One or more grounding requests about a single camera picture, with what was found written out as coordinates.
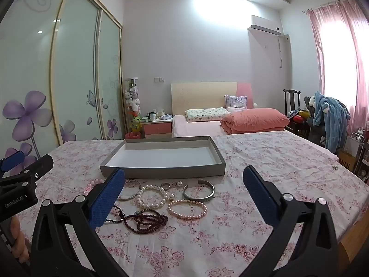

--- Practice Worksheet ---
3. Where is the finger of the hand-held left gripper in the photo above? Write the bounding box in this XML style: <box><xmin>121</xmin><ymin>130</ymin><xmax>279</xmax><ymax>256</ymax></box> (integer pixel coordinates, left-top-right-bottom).
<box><xmin>25</xmin><ymin>154</ymin><xmax>55</xmax><ymax>181</ymax></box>
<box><xmin>0</xmin><ymin>150</ymin><xmax>26</xmax><ymax>177</ymax></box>

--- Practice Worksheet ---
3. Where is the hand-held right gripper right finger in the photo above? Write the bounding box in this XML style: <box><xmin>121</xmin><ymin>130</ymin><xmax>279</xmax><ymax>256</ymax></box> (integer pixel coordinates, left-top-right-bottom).
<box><xmin>243</xmin><ymin>166</ymin><xmax>339</xmax><ymax>277</ymax></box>

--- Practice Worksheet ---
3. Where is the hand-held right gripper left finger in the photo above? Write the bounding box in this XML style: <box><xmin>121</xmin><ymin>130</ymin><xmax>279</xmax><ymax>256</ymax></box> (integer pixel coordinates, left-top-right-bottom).
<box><xmin>29</xmin><ymin>168</ymin><xmax>130</xmax><ymax>277</ymax></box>

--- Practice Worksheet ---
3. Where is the pink bead bracelet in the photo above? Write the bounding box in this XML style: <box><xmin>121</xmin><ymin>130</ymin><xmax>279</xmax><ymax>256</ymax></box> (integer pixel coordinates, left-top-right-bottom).
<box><xmin>83</xmin><ymin>178</ymin><xmax>107</xmax><ymax>195</ymax></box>

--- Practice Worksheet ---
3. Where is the black bead bracelet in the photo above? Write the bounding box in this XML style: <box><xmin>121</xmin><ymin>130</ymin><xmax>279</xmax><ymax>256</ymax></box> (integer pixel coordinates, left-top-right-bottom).
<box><xmin>104</xmin><ymin>205</ymin><xmax>130</xmax><ymax>226</ymax></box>

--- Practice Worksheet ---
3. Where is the thin silver bangle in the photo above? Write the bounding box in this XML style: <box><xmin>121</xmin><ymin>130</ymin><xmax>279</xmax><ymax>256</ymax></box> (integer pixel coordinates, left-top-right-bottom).
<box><xmin>117</xmin><ymin>179</ymin><xmax>142</xmax><ymax>201</ymax></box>

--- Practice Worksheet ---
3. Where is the white pearl bracelet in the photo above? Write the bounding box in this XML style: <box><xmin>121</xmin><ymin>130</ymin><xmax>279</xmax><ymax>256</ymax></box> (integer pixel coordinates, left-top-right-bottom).
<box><xmin>136</xmin><ymin>185</ymin><xmax>169</xmax><ymax>211</ymax></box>

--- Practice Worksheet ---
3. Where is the wide silver cuff bracelet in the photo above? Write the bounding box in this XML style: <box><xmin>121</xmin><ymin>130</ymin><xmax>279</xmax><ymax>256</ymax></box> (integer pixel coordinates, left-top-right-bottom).
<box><xmin>182</xmin><ymin>180</ymin><xmax>215</xmax><ymax>203</ymax></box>

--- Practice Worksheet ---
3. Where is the dark red bead strand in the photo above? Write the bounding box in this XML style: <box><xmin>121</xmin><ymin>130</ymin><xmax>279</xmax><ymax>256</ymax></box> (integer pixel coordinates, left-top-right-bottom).
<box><xmin>123</xmin><ymin>208</ymin><xmax>169</xmax><ymax>234</ymax></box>

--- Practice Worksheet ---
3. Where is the grey cardboard tray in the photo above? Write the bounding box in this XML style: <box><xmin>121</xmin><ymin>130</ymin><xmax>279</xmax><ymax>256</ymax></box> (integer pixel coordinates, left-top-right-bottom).
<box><xmin>99</xmin><ymin>135</ymin><xmax>226</xmax><ymax>179</ymax></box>

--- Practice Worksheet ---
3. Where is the pink pearl bracelet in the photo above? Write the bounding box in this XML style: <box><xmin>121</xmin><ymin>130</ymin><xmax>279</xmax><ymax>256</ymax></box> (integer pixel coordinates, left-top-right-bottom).
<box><xmin>167</xmin><ymin>200</ymin><xmax>208</xmax><ymax>220</ymax></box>

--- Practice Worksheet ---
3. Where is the person's left hand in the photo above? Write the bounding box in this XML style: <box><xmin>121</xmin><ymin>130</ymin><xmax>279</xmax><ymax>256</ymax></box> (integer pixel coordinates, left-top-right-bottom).
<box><xmin>8</xmin><ymin>216</ymin><xmax>32</xmax><ymax>264</ymax></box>

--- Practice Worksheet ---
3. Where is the pink floral cloth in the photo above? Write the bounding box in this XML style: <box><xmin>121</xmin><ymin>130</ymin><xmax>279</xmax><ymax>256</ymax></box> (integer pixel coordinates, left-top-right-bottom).
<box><xmin>12</xmin><ymin>134</ymin><xmax>362</xmax><ymax>277</ymax></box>

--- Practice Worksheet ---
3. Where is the pink nightstand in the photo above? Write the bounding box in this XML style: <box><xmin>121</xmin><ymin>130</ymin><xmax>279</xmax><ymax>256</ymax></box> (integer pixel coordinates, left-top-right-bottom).
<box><xmin>143</xmin><ymin>118</ymin><xmax>173</xmax><ymax>139</ymax></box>

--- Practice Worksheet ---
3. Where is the bed with pink sheet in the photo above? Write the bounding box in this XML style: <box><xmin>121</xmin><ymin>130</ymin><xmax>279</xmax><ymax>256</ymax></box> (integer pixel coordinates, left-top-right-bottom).
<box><xmin>172</xmin><ymin>115</ymin><xmax>289</xmax><ymax>138</ymax></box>

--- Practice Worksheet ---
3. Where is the plush toy tower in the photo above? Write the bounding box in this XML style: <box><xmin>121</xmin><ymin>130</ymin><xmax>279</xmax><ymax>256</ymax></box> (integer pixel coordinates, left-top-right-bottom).
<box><xmin>125</xmin><ymin>77</ymin><xmax>143</xmax><ymax>139</ymax></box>

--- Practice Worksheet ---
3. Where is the lilac pillow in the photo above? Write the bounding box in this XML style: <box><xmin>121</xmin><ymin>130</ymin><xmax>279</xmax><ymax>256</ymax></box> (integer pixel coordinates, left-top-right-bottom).
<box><xmin>224</xmin><ymin>95</ymin><xmax>248</xmax><ymax>112</ymax></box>

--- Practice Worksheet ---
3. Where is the cream patterned pillow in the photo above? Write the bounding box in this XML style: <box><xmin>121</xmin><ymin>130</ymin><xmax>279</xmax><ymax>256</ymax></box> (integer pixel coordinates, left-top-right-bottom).
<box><xmin>184</xmin><ymin>107</ymin><xmax>231</xmax><ymax>122</ymax></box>

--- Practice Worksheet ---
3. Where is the glass sliding door wardrobe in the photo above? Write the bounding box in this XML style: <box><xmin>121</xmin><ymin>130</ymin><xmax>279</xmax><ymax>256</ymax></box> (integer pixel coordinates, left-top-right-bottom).
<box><xmin>0</xmin><ymin>0</ymin><xmax>124</xmax><ymax>162</ymax></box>

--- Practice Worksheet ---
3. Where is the dark wooden chair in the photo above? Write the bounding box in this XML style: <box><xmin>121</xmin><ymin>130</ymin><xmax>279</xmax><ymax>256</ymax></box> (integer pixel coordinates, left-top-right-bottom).
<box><xmin>283</xmin><ymin>89</ymin><xmax>310</xmax><ymax>136</ymax></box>

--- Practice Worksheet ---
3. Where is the blue plush garment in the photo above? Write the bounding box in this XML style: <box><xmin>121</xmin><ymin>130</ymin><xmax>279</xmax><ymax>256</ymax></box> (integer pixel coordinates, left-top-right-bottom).
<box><xmin>313</xmin><ymin>92</ymin><xmax>351</xmax><ymax>153</ymax></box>

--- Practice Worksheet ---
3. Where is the white metal rack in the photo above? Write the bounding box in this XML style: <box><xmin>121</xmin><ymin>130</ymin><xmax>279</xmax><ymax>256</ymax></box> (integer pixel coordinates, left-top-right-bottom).
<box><xmin>350</xmin><ymin>130</ymin><xmax>369</xmax><ymax>176</ymax></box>

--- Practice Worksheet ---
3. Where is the cream and pink headboard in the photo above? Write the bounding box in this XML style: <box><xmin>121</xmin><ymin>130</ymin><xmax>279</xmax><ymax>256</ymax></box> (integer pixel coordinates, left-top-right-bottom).
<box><xmin>171</xmin><ymin>81</ymin><xmax>254</xmax><ymax>116</ymax></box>

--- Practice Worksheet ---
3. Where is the pink curtain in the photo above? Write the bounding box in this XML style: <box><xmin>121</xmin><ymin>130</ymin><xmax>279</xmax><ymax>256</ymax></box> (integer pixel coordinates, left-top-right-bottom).
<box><xmin>303</xmin><ymin>0</ymin><xmax>369</xmax><ymax>139</ymax></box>

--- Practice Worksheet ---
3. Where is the white air conditioner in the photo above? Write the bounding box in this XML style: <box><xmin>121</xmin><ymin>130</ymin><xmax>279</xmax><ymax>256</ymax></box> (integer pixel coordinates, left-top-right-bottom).
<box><xmin>247</xmin><ymin>15</ymin><xmax>281</xmax><ymax>36</ymax></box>

